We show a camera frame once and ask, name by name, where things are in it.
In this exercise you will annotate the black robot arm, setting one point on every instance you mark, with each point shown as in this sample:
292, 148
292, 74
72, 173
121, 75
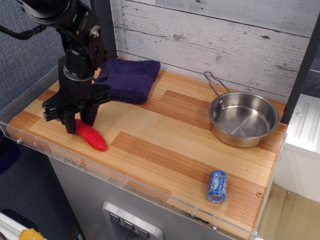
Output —
80, 31

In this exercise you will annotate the blue gum bottle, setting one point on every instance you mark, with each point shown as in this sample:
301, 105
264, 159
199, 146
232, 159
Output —
217, 187

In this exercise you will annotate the silver toy fridge cabinet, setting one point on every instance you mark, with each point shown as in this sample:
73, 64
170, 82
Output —
176, 204

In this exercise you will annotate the silver dispenser button panel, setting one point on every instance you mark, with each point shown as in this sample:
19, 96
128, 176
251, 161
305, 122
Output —
131, 222

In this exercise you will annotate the silver steel pot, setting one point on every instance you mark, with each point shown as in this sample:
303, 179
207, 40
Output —
241, 119

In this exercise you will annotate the clear acrylic table guard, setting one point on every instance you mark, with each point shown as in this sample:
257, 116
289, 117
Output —
171, 130

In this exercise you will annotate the dark grey vertical post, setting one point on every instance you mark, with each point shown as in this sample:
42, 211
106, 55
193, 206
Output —
102, 8

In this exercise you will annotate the white appliance at right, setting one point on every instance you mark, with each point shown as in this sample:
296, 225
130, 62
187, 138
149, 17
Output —
298, 166

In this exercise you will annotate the yellow object bottom left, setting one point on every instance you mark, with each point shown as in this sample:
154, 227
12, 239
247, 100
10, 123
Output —
30, 234

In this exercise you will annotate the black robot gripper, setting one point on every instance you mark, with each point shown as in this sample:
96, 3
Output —
76, 97

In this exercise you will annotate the folded purple towel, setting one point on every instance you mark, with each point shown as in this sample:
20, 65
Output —
131, 81

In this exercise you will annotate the red handled metal spoon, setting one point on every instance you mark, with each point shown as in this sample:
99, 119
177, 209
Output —
90, 135

